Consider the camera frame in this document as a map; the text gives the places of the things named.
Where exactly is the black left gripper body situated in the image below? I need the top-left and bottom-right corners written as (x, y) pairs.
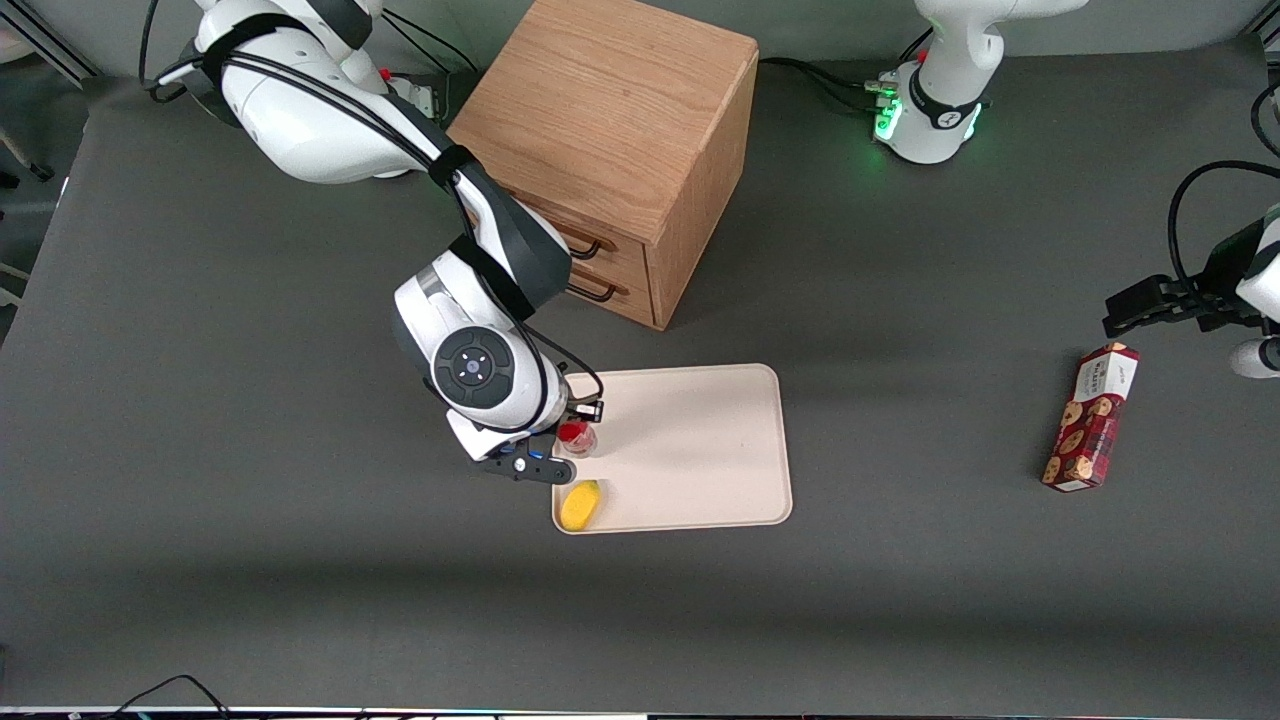
top-left (1163, 217), bottom-right (1273, 335)

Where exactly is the red coke bottle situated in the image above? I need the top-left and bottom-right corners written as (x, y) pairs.
top-left (556, 419), bottom-right (600, 461)

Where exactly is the beige plastic tray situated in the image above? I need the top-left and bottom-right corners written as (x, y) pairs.
top-left (551, 363), bottom-right (794, 536)

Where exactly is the yellow toy mango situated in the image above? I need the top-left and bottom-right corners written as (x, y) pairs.
top-left (558, 479), bottom-right (603, 533)

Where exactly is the red cookie box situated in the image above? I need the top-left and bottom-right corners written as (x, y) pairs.
top-left (1040, 342), bottom-right (1142, 494)

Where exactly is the wooden drawer cabinet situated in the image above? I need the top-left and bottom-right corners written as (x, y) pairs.
top-left (446, 0), bottom-right (761, 332)

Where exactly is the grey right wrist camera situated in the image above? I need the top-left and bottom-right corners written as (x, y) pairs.
top-left (446, 408), bottom-right (513, 464)

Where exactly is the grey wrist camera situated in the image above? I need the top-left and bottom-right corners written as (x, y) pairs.
top-left (1229, 338), bottom-right (1280, 380)
top-left (446, 408), bottom-right (513, 464)

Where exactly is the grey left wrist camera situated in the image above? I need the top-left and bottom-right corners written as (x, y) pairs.
top-left (1229, 338), bottom-right (1280, 380)

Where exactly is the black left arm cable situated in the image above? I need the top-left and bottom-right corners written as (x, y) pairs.
top-left (1167, 160), bottom-right (1280, 293)

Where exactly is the aluminium frame profile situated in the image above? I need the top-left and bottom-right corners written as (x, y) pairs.
top-left (0, 0), bottom-right (103, 87)
top-left (1240, 0), bottom-right (1280, 53)

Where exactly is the black left base cable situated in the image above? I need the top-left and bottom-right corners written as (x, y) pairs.
top-left (758, 56), bottom-right (894, 113)

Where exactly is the black base cable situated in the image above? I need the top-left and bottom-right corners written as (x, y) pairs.
top-left (380, 10), bottom-right (483, 101)
top-left (758, 56), bottom-right (894, 113)

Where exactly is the black right base cable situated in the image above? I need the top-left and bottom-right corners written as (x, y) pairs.
top-left (380, 10), bottom-right (483, 101)

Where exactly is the thin black table-edge cable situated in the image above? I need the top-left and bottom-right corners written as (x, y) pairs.
top-left (98, 674), bottom-right (233, 720)

